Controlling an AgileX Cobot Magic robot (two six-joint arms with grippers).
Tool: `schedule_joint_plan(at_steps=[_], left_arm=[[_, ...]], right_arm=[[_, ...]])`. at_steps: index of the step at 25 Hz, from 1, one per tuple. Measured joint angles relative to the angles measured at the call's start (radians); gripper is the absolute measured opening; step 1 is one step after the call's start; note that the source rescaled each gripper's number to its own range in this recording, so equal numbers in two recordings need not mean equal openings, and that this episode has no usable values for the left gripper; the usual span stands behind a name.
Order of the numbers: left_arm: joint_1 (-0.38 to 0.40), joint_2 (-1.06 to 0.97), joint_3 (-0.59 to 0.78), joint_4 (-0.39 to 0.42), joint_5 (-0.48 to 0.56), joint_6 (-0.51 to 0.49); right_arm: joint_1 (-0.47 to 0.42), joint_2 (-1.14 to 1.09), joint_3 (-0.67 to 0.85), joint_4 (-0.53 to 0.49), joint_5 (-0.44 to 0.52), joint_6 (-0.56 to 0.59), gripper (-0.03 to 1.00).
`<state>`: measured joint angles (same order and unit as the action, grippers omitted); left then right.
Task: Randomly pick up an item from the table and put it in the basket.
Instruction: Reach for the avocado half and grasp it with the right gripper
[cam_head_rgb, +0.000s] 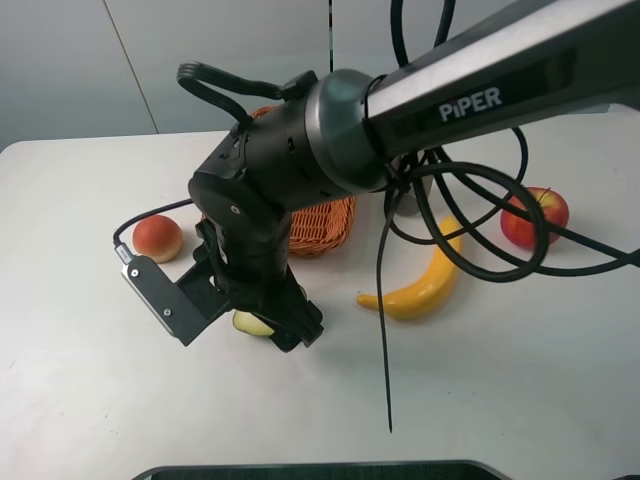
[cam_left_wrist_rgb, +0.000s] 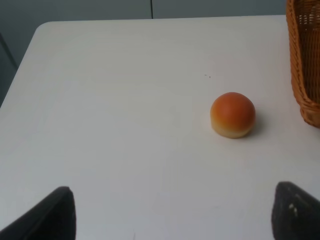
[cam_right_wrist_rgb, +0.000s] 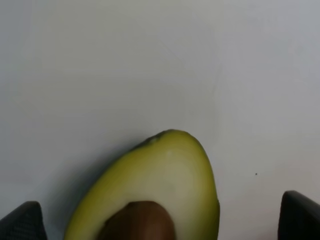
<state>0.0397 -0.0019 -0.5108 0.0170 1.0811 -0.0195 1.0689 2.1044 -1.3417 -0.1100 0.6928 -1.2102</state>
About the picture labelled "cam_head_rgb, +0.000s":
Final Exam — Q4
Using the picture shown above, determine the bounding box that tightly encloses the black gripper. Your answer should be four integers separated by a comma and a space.
194, 191, 324, 353

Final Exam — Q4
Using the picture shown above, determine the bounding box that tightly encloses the halved avocado with pit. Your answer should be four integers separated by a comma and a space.
232, 293, 291, 337

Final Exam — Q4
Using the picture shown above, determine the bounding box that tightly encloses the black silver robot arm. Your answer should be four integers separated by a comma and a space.
174, 1, 639, 351

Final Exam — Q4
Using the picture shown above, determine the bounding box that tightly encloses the orange wicker basket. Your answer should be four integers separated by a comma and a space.
199, 105, 358, 260

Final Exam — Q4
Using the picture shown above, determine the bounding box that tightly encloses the yellow banana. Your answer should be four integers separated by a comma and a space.
356, 216, 463, 321

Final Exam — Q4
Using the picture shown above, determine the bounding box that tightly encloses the grey translucent plastic cup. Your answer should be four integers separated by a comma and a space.
392, 151, 433, 218

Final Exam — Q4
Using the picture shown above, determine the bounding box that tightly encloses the black zip tie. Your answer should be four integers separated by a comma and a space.
362, 74, 401, 433

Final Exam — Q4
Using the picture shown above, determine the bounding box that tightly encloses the red-orange peach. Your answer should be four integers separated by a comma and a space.
132, 215, 184, 264

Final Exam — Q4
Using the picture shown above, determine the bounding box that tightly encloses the dark monitor edge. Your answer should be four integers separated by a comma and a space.
135, 460, 507, 479

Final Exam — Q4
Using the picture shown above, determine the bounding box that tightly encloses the red apple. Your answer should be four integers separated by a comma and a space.
500, 187, 570, 250

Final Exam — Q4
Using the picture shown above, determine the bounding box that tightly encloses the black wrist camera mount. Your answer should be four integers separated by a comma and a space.
115, 243, 231, 346

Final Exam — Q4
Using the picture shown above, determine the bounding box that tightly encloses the black cable bundle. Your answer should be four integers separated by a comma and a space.
111, 0, 640, 284

